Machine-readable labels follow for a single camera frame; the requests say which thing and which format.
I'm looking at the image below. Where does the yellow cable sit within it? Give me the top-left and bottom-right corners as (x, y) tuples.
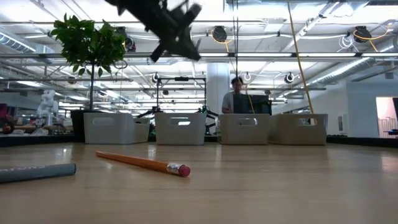
(286, 0), (315, 115)

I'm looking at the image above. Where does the white robot figure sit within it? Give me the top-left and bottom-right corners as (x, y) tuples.
(36, 90), (60, 127)

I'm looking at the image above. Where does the ceiling light strip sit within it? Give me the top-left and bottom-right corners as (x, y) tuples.
(298, 52), (357, 58)
(235, 52), (294, 58)
(198, 52), (229, 58)

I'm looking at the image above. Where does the grey crayon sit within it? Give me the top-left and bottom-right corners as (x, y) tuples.
(0, 163), (77, 184)

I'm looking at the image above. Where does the white pillar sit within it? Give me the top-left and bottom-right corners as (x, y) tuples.
(206, 63), (231, 123)

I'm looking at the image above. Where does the silver ventilation duct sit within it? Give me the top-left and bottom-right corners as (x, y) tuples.
(306, 57), (379, 90)
(0, 30), (37, 54)

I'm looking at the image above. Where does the black monitor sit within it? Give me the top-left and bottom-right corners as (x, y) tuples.
(233, 94), (272, 115)

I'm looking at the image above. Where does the potted green tree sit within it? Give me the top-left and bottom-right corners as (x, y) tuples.
(49, 12), (128, 143)

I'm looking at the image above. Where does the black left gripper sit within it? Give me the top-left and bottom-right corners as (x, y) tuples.
(105, 0), (203, 62)

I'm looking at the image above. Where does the black camera rig frame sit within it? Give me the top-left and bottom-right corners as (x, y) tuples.
(156, 77), (207, 138)

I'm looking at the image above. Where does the black cable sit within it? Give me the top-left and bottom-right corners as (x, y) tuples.
(231, 0), (240, 96)

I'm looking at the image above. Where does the dark red machine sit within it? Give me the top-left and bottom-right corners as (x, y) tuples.
(0, 104), (19, 136)

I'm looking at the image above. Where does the orange pencil with pink eraser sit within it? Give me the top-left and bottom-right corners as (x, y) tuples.
(95, 151), (192, 178)

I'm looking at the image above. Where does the person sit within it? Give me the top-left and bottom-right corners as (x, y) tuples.
(221, 77), (245, 114)

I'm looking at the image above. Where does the white plastic bin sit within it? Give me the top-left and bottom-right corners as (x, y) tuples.
(218, 113), (271, 146)
(83, 112), (151, 145)
(269, 113), (328, 146)
(154, 112), (207, 146)

